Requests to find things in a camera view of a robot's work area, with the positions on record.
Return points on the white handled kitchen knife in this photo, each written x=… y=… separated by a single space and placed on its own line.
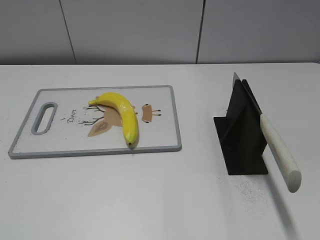
x=281 y=153

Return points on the yellow plastic banana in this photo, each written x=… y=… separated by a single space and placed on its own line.
x=127 y=113

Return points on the white grey cutting board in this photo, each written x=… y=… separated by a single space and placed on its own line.
x=60 y=123

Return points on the black knife stand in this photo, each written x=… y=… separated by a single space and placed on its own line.
x=240 y=136

